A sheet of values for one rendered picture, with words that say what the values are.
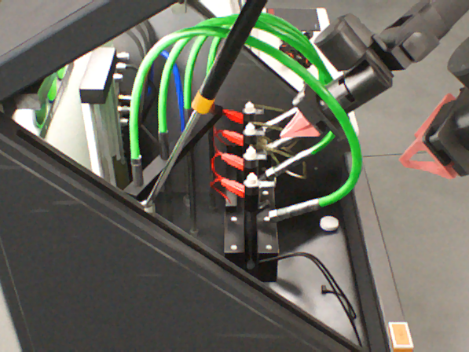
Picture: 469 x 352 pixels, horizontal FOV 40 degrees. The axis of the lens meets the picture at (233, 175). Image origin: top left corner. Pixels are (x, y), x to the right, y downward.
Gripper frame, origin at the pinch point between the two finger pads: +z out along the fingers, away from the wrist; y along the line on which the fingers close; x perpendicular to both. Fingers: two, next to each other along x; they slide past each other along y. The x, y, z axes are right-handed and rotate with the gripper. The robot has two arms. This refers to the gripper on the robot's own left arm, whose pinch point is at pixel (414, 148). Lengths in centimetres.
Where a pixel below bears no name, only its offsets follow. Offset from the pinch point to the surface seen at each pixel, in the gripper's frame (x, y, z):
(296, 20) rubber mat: -12, -82, 86
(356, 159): -1.8, 0.4, 9.7
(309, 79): -15.2, -0.6, 7.0
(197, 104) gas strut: -25.0, 22.0, -3.3
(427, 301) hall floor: 98, -68, 116
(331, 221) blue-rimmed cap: 20, -19, 54
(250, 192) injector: -3.8, 1.5, 35.6
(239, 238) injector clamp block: 2.6, 4.9, 44.4
